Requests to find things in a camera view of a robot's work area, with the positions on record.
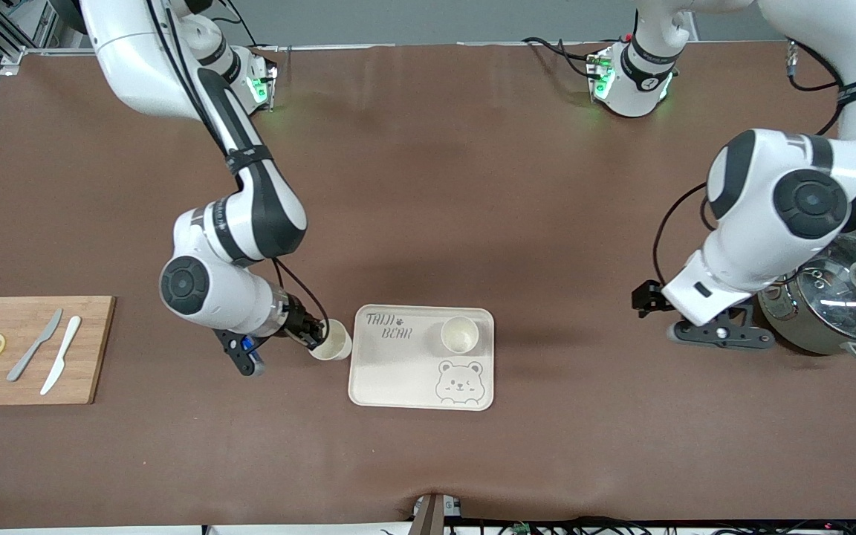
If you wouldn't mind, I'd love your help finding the silver aluminium frame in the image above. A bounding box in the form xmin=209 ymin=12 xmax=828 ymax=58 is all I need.
xmin=0 ymin=0 xmax=57 ymax=79

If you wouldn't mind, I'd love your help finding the black left base cable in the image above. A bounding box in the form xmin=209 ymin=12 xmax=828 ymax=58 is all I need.
xmin=521 ymin=36 xmax=607 ymax=79

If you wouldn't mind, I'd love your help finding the wooden cutting board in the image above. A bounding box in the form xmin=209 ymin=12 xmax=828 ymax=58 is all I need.
xmin=0 ymin=295 xmax=117 ymax=406

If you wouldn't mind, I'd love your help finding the glass pot lid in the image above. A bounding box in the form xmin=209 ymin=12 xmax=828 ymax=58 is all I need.
xmin=794 ymin=230 xmax=856 ymax=333

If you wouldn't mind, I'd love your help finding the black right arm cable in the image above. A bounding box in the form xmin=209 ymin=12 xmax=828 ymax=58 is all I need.
xmin=270 ymin=256 xmax=331 ymax=328

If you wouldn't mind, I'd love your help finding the black base cable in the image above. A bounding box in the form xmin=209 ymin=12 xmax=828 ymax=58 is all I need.
xmin=521 ymin=36 xmax=607 ymax=79
xmin=220 ymin=0 xmax=262 ymax=49

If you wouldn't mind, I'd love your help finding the metal table edge clamp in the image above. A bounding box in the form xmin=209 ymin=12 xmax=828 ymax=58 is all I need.
xmin=412 ymin=493 xmax=462 ymax=535

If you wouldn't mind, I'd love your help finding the grey plastic knife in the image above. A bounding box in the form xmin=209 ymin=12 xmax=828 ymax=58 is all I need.
xmin=7 ymin=308 xmax=64 ymax=383

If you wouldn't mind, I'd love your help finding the white plastic knife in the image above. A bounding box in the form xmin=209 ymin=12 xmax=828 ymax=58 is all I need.
xmin=40 ymin=315 xmax=82 ymax=396

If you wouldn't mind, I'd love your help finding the white plastic cup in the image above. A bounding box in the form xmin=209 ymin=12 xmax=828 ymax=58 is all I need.
xmin=441 ymin=315 xmax=480 ymax=354
xmin=309 ymin=318 xmax=353 ymax=362

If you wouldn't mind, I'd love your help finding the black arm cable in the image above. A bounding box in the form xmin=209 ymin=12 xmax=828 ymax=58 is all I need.
xmin=270 ymin=256 xmax=331 ymax=328
xmin=652 ymin=41 xmax=849 ymax=291

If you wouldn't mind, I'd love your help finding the grey-green electric cooking pot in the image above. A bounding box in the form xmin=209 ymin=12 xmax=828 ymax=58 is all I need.
xmin=757 ymin=229 xmax=856 ymax=363

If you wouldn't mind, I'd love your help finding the white tray with bear print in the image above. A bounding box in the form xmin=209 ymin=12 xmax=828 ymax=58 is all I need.
xmin=348 ymin=304 xmax=496 ymax=412

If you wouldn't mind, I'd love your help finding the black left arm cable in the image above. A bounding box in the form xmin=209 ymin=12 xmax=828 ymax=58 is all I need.
xmin=652 ymin=41 xmax=849 ymax=291

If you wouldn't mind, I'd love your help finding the black right base cable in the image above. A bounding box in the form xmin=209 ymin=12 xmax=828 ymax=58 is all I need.
xmin=220 ymin=0 xmax=262 ymax=49

